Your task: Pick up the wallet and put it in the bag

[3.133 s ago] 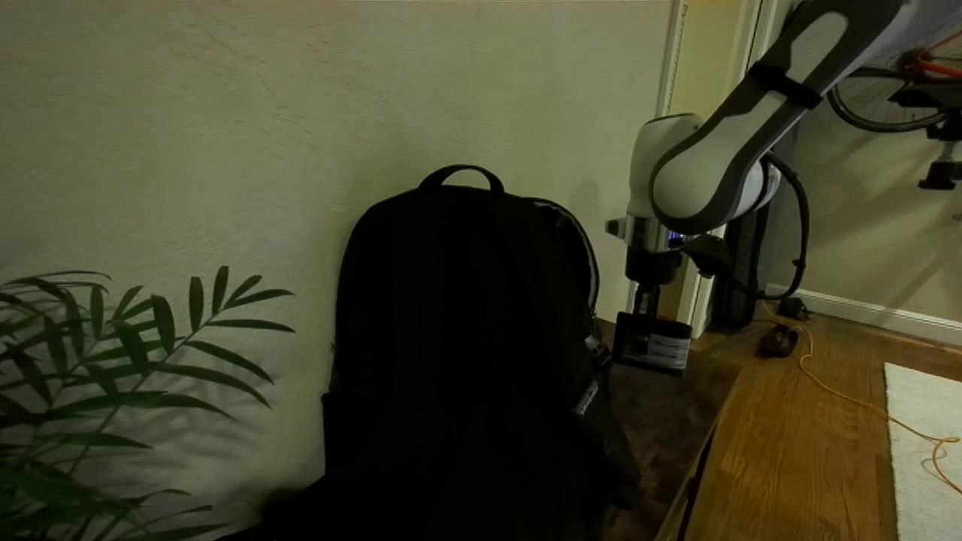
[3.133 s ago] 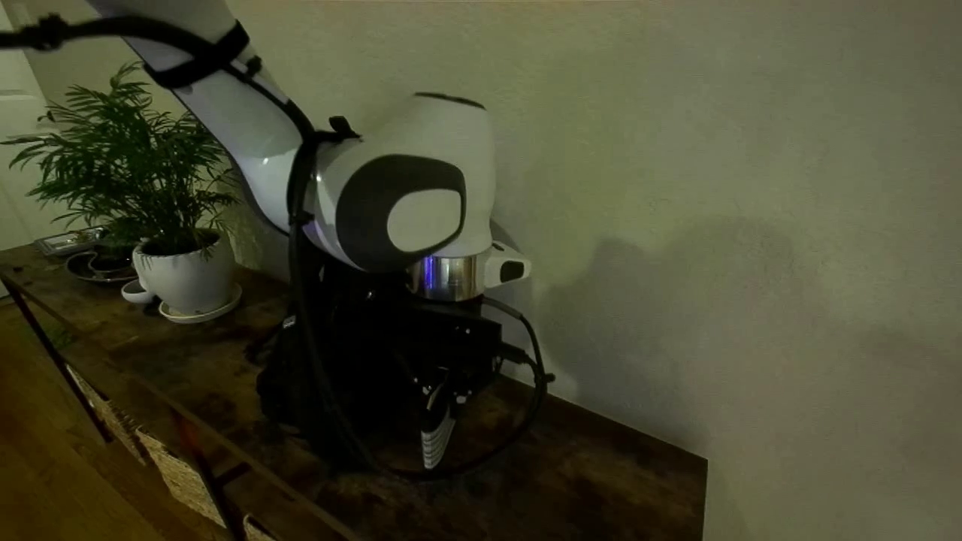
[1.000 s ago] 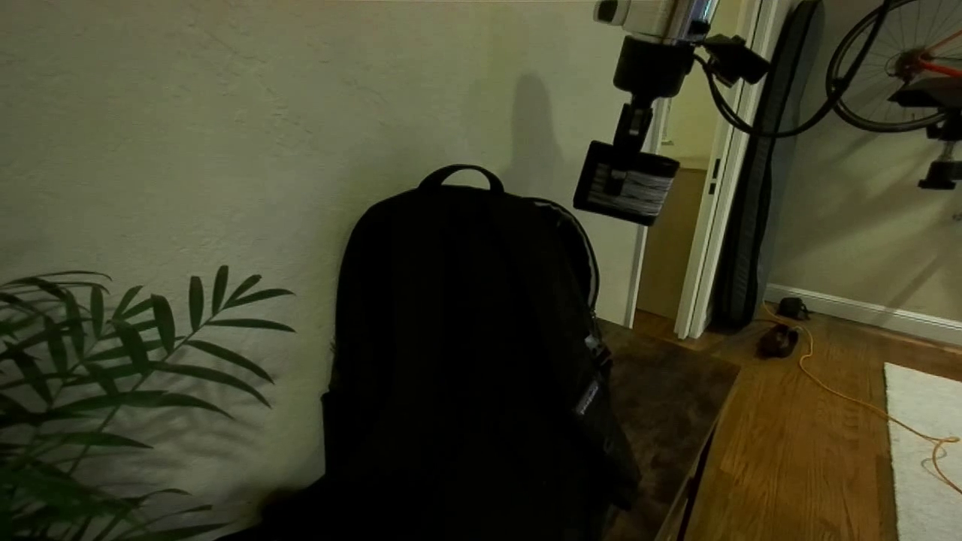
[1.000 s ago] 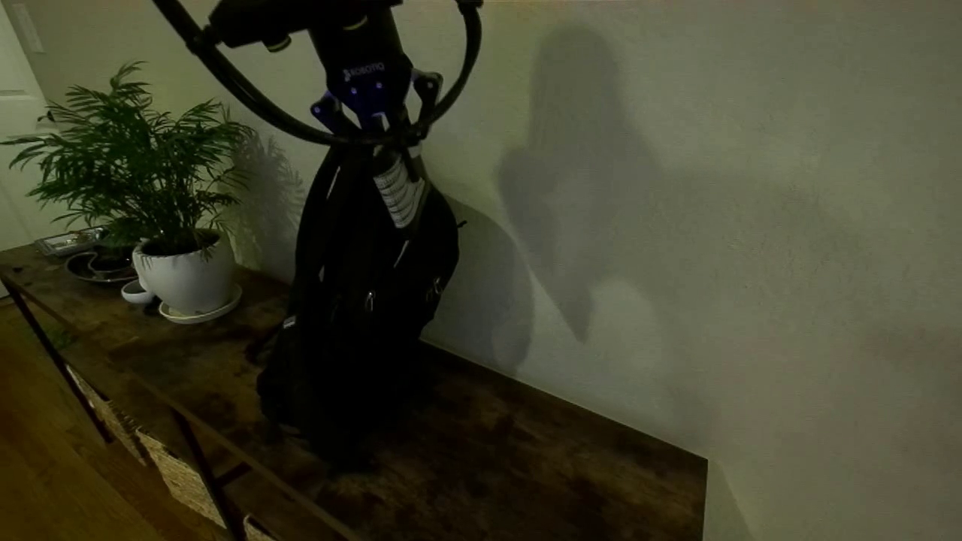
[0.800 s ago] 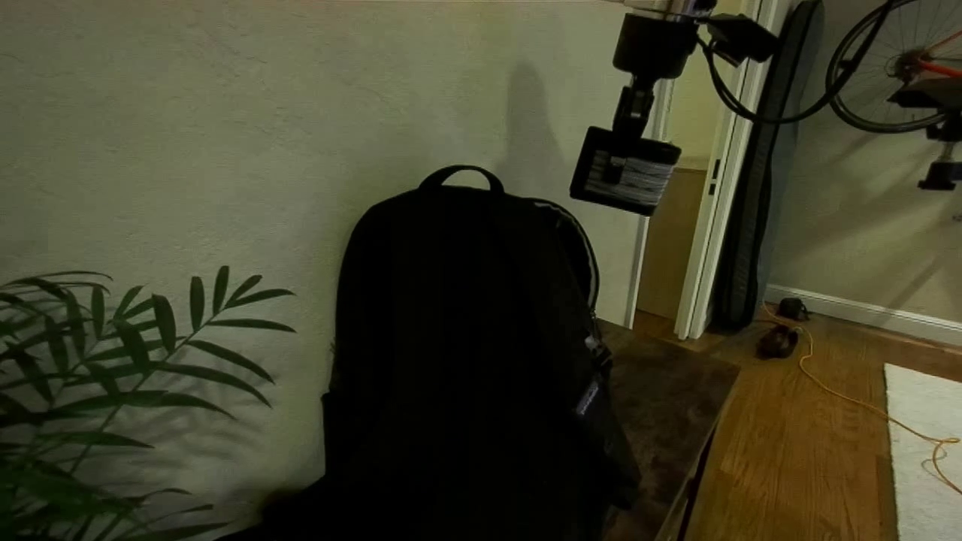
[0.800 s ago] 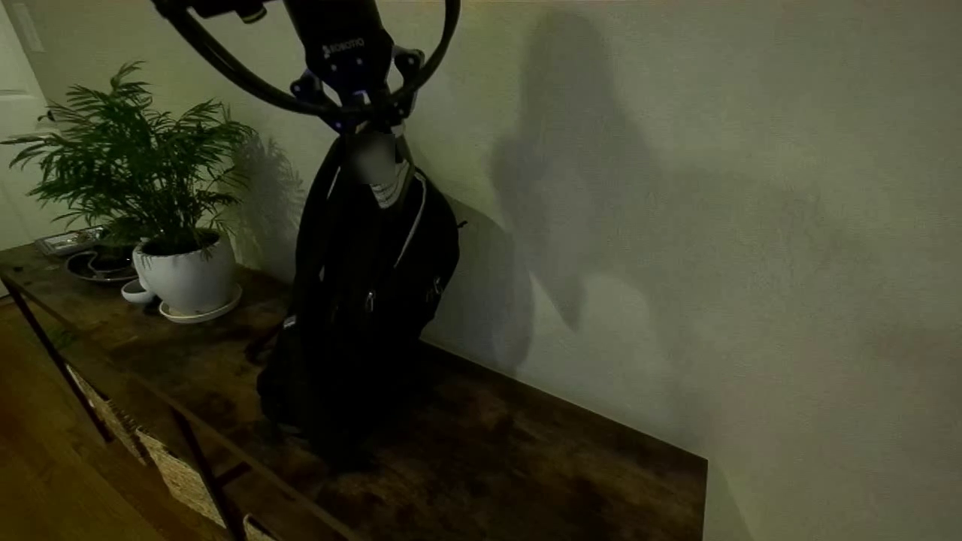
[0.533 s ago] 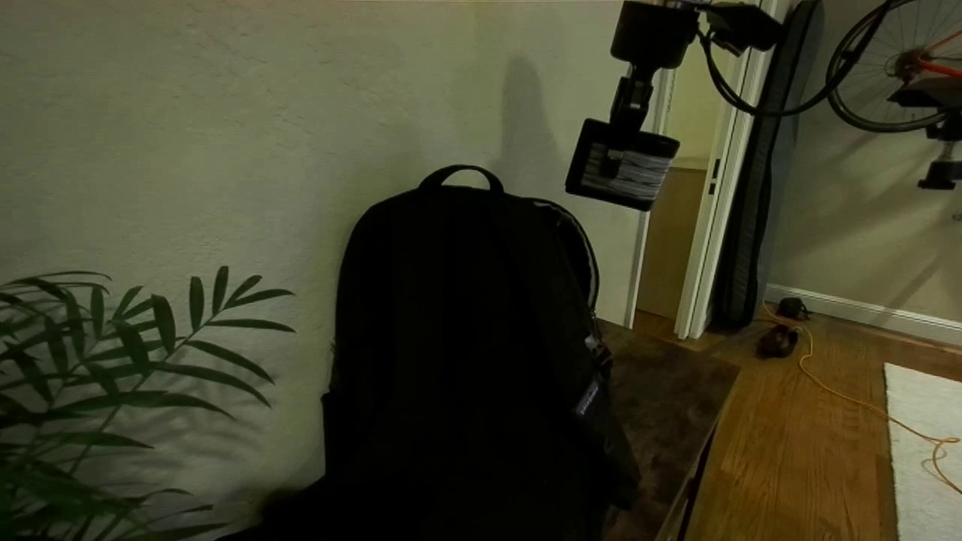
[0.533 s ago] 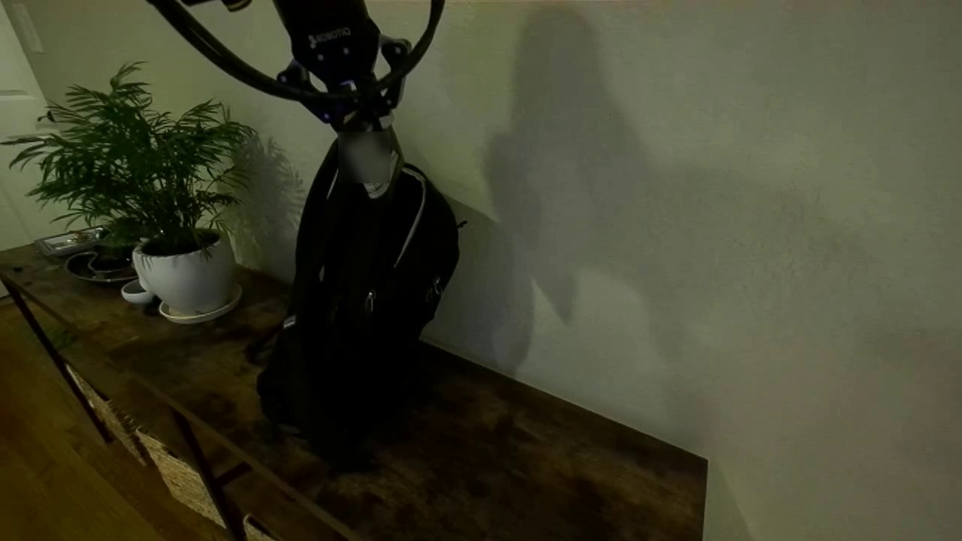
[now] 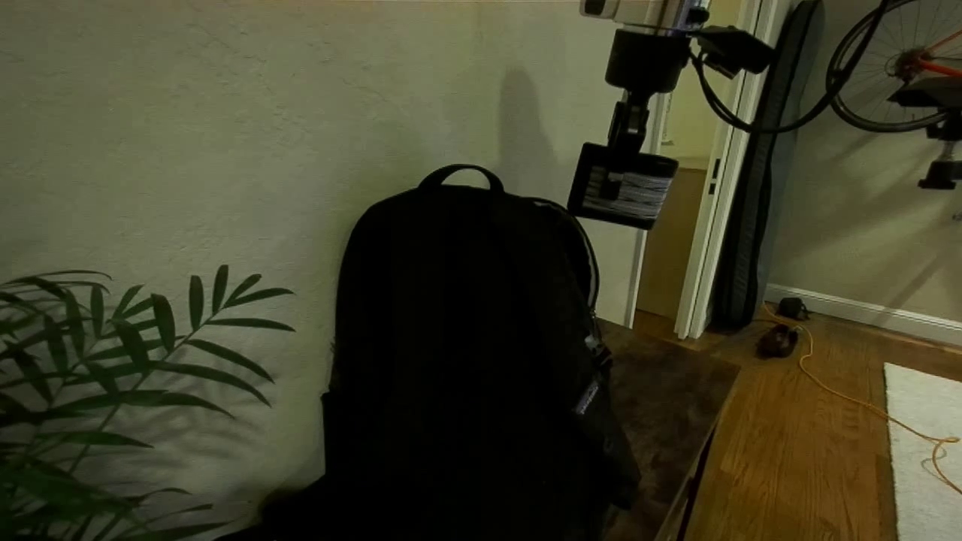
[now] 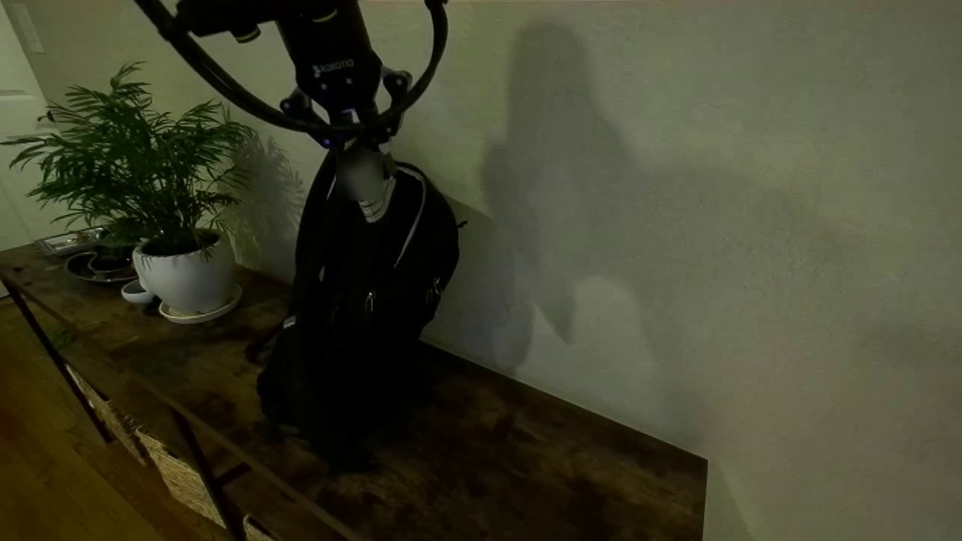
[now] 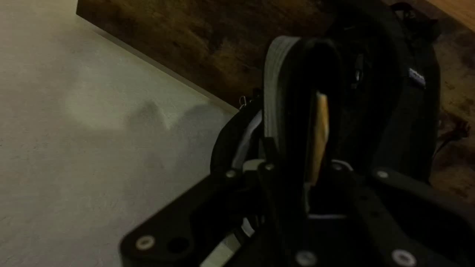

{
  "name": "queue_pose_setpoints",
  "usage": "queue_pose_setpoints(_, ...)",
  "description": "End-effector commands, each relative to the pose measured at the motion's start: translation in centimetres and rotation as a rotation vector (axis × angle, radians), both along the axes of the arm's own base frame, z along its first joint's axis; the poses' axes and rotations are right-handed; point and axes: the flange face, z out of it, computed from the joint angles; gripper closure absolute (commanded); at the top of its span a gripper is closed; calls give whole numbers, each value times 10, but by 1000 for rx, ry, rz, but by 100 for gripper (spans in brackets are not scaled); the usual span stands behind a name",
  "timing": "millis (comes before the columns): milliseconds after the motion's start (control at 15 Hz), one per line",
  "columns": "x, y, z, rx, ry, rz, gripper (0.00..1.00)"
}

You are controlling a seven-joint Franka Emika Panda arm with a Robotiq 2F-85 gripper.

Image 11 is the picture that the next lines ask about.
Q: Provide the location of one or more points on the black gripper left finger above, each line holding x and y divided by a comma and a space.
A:
197, 208

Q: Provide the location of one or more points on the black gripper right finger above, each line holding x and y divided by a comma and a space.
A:
420, 217

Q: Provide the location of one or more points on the black backpack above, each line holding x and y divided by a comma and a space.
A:
390, 109

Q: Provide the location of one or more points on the dark wooden table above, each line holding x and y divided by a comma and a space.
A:
197, 39

